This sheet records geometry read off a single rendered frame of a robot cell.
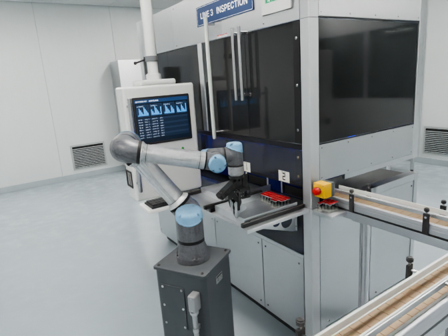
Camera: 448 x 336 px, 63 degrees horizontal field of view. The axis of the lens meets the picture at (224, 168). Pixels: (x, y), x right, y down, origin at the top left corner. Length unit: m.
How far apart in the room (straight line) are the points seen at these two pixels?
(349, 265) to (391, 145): 0.75
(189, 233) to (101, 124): 5.63
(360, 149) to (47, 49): 5.70
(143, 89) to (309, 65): 1.10
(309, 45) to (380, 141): 0.78
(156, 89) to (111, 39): 4.79
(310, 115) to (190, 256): 0.86
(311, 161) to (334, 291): 0.82
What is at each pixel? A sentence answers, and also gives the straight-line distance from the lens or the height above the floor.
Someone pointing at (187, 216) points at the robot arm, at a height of 1.01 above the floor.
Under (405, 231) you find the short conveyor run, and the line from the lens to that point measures 1.76.
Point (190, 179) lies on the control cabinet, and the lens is 2.61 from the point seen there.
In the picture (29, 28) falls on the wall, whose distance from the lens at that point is 6.93.
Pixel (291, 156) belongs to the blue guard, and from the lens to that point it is 1.93.
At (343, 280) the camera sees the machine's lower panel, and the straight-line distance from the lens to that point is 2.31.
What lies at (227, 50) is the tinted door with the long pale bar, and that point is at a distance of 2.32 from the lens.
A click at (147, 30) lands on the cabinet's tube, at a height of 1.89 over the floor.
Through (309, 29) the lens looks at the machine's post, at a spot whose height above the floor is 1.75.
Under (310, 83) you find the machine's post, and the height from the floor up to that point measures 1.51.
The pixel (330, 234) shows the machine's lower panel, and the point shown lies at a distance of 2.09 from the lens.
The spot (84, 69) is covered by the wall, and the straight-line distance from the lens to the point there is 7.00.
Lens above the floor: 1.55
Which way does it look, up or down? 14 degrees down
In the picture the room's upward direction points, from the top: 4 degrees counter-clockwise
